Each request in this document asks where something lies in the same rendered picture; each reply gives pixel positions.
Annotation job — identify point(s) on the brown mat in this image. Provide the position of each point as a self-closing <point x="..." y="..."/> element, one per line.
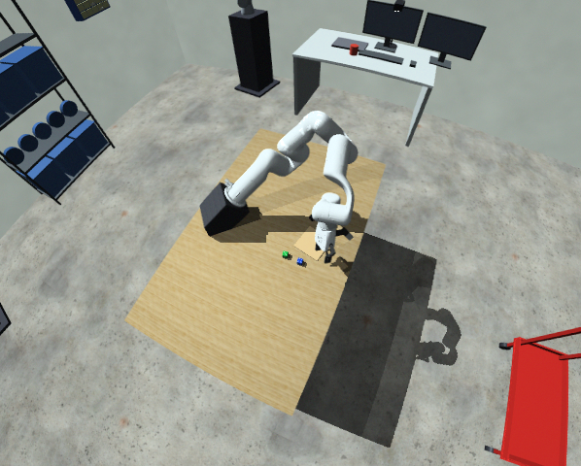
<point x="307" y="243"/>

